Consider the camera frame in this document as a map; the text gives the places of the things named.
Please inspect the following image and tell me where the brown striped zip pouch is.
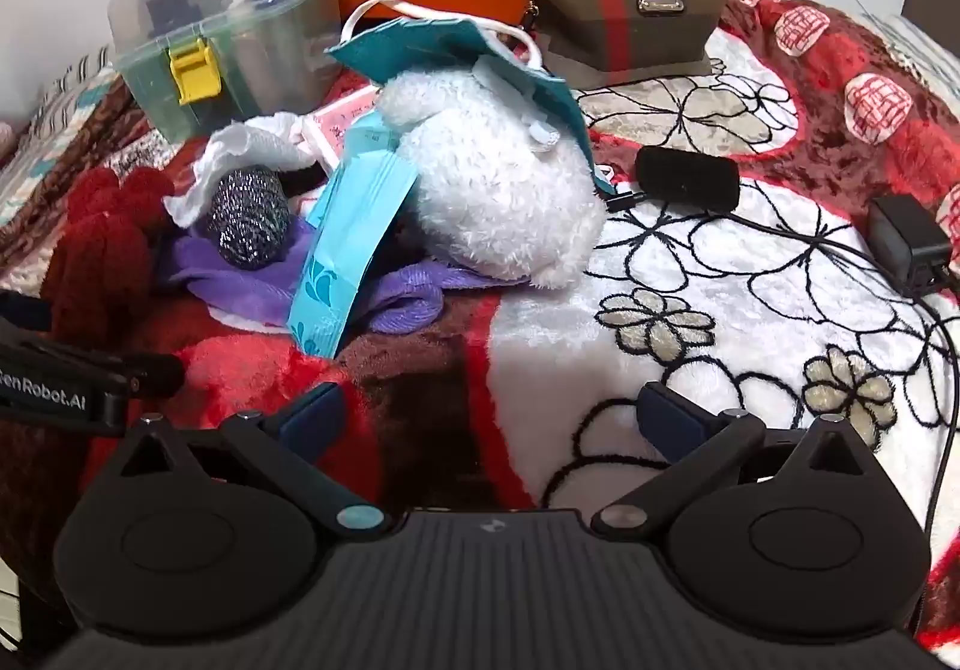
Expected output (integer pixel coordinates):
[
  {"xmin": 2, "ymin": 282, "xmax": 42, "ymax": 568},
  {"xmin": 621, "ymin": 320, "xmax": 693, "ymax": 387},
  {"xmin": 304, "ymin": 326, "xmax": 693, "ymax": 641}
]
[{"xmin": 517, "ymin": 0, "xmax": 749, "ymax": 92}]

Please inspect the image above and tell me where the steel wool scrubber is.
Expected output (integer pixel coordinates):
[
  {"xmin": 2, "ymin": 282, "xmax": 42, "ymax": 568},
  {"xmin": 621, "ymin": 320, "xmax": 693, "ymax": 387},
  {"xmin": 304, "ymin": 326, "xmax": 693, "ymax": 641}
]
[{"xmin": 206, "ymin": 166, "xmax": 292, "ymax": 270}]

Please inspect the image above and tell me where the grey striped cloth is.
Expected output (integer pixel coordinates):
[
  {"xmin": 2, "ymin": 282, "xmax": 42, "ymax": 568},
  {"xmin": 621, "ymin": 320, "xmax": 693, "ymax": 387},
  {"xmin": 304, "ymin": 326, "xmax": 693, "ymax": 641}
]
[{"xmin": 855, "ymin": 13, "xmax": 960, "ymax": 89}]

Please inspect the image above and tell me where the clear plastic storage box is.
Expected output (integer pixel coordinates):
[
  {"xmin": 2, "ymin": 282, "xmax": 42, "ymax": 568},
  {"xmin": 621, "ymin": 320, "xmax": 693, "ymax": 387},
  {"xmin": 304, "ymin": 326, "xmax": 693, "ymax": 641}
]
[{"xmin": 107, "ymin": 0, "xmax": 344, "ymax": 142}]

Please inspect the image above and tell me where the white plush toy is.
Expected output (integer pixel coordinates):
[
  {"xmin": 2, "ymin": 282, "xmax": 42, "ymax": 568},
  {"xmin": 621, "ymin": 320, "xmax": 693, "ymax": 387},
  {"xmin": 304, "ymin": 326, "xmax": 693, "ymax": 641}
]
[{"xmin": 373, "ymin": 65, "xmax": 608, "ymax": 290}]

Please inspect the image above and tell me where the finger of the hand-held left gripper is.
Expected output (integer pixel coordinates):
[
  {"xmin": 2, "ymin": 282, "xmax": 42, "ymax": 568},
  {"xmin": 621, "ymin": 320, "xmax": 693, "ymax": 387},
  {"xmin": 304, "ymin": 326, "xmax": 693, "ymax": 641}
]
[{"xmin": 105, "ymin": 353, "xmax": 187, "ymax": 401}]

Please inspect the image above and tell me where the purple cloth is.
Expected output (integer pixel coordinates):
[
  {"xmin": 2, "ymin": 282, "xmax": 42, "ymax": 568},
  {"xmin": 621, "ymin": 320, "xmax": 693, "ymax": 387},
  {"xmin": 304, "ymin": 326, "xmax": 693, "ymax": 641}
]
[{"xmin": 154, "ymin": 220, "xmax": 526, "ymax": 333}]

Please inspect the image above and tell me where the teal face mask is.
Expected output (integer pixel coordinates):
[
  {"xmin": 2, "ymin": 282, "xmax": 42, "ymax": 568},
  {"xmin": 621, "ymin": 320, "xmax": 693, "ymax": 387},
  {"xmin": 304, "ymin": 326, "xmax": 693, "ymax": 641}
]
[{"xmin": 324, "ymin": 0, "xmax": 593, "ymax": 164}]

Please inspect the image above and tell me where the red floral printed blanket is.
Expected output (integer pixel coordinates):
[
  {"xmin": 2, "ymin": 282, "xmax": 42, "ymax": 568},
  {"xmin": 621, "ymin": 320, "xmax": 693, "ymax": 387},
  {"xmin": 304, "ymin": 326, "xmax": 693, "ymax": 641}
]
[{"xmin": 0, "ymin": 0, "xmax": 960, "ymax": 648}]

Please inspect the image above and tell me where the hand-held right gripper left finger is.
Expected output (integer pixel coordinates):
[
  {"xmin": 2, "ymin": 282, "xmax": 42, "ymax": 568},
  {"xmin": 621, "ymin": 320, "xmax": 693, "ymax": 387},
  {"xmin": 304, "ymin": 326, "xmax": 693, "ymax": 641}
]
[{"xmin": 120, "ymin": 381, "xmax": 391, "ymax": 545}]

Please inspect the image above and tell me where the black fabric case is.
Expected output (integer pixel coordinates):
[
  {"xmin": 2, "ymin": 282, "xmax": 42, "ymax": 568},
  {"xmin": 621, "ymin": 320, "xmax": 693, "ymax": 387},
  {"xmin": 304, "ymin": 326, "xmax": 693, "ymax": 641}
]
[{"xmin": 635, "ymin": 146, "xmax": 742, "ymax": 213}]

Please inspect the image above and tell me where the black power adapter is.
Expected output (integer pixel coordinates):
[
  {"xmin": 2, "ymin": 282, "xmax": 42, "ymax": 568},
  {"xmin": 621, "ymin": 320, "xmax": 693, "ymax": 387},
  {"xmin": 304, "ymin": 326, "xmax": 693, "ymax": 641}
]
[{"xmin": 868, "ymin": 193, "xmax": 960, "ymax": 300}]

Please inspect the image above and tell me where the striped plaid bedsheet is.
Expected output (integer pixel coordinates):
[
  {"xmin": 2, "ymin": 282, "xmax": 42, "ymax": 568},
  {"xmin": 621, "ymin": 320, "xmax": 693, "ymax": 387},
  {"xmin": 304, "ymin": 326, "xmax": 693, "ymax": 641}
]
[{"xmin": 0, "ymin": 47, "xmax": 121, "ymax": 221}]

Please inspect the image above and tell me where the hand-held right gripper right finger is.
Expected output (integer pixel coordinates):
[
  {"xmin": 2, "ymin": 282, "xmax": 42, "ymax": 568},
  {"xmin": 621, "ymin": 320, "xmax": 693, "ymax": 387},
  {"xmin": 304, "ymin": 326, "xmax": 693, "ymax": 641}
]
[{"xmin": 591, "ymin": 381, "xmax": 876, "ymax": 543}]

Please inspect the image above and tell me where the red plush toy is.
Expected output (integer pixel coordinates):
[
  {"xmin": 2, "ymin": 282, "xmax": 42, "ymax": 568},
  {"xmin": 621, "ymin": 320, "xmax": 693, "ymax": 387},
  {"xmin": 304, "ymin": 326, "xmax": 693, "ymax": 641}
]
[{"xmin": 39, "ymin": 166, "xmax": 188, "ymax": 348}]

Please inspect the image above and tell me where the light blue tissue packet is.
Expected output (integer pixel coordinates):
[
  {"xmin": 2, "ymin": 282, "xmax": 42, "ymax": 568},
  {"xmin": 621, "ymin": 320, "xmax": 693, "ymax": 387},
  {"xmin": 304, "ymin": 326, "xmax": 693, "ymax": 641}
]
[{"xmin": 287, "ymin": 115, "xmax": 417, "ymax": 360}]

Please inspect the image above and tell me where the white cloth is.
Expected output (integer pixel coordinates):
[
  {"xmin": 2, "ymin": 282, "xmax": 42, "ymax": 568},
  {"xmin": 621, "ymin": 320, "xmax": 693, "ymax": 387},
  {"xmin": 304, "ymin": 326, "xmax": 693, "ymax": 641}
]
[{"xmin": 163, "ymin": 112, "xmax": 320, "ymax": 228}]

